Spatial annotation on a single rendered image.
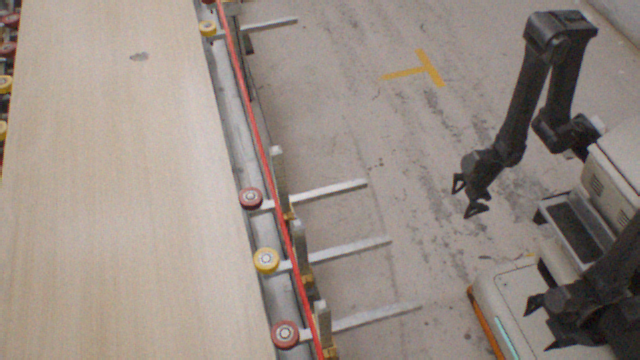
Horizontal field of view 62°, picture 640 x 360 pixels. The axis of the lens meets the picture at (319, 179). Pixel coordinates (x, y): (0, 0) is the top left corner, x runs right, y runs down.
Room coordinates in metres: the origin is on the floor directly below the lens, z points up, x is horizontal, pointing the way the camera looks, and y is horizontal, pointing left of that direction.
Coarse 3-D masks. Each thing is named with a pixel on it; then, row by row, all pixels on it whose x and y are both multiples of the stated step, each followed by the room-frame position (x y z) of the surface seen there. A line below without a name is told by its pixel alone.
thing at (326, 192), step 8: (336, 184) 1.15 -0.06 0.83; (344, 184) 1.14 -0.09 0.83; (352, 184) 1.14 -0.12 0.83; (360, 184) 1.14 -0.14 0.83; (304, 192) 1.12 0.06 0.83; (312, 192) 1.12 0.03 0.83; (320, 192) 1.12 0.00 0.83; (328, 192) 1.11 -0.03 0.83; (336, 192) 1.12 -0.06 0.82; (344, 192) 1.13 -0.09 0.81; (296, 200) 1.09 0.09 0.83; (304, 200) 1.09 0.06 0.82; (312, 200) 1.10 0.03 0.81; (264, 208) 1.06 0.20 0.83; (272, 208) 1.07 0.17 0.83
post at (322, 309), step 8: (320, 304) 0.57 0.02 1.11; (328, 304) 0.57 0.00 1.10; (320, 312) 0.55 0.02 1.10; (328, 312) 0.55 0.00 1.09; (320, 320) 0.54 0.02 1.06; (328, 320) 0.55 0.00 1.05; (320, 328) 0.54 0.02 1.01; (328, 328) 0.55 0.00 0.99; (320, 336) 0.54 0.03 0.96; (328, 336) 0.55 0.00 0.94; (328, 344) 0.55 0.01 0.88
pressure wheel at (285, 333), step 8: (280, 320) 0.62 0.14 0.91; (288, 320) 0.62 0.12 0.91; (280, 328) 0.59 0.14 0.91; (288, 328) 0.59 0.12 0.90; (296, 328) 0.59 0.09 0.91; (272, 336) 0.57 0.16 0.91; (280, 336) 0.57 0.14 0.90; (288, 336) 0.57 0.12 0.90; (296, 336) 0.57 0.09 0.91; (280, 344) 0.55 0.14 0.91; (288, 344) 0.55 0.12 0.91; (296, 344) 0.55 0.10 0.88
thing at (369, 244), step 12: (360, 240) 0.91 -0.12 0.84; (372, 240) 0.90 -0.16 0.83; (384, 240) 0.90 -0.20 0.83; (324, 252) 0.87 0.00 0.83; (336, 252) 0.87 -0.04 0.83; (348, 252) 0.87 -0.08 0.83; (360, 252) 0.88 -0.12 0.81; (288, 264) 0.84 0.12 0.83; (312, 264) 0.84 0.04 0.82; (264, 276) 0.80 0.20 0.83; (276, 276) 0.81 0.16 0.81
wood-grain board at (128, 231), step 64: (64, 0) 2.33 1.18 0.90; (128, 0) 2.29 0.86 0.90; (64, 64) 1.84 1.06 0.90; (128, 64) 1.81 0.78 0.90; (192, 64) 1.78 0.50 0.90; (64, 128) 1.45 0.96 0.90; (128, 128) 1.43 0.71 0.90; (192, 128) 1.41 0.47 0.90; (0, 192) 1.16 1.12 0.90; (64, 192) 1.14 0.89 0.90; (128, 192) 1.12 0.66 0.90; (192, 192) 1.10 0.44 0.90; (0, 256) 0.90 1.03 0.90; (64, 256) 0.88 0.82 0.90; (128, 256) 0.87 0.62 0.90; (192, 256) 0.85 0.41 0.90; (0, 320) 0.68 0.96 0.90; (64, 320) 0.66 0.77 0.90; (128, 320) 0.65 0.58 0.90; (192, 320) 0.64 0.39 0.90; (256, 320) 0.62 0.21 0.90
